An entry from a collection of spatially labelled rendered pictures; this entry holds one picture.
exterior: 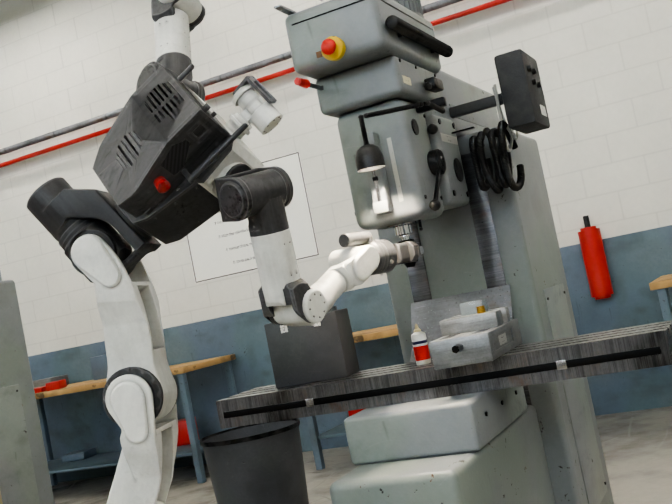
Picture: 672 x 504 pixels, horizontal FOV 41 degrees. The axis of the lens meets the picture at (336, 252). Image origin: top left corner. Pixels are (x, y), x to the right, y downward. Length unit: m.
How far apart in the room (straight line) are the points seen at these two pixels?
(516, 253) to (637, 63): 4.00
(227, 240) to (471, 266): 5.01
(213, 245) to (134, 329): 5.58
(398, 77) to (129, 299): 0.87
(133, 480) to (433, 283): 1.14
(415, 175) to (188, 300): 5.66
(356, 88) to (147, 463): 1.07
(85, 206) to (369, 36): 0.80
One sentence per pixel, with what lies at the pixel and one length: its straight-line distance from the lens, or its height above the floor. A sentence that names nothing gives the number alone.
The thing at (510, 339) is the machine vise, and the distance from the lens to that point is 2.43.
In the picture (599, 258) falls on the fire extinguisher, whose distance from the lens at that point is 6.45.
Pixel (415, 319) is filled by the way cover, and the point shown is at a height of 1.04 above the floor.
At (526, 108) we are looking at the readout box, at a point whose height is 1.56.
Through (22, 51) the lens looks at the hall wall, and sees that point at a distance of 9.14.
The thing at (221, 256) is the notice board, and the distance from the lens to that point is 7.69.
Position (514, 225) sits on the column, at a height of 1.26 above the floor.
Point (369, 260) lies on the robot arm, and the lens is 2.23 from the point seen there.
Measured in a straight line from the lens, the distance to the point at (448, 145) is 2.62.
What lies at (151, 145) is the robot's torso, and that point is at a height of 1.55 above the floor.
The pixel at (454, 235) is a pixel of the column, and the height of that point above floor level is 1.27.
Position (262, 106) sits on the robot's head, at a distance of 2.17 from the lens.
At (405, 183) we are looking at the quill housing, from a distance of 2.37.
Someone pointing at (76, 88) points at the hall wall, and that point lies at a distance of 8.67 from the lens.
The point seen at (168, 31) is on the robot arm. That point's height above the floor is 1.89.
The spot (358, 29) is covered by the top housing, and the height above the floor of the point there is 1.79.
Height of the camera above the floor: 1.14
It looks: 3 degrees up
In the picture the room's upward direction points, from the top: 11 degrees counter-clockwise
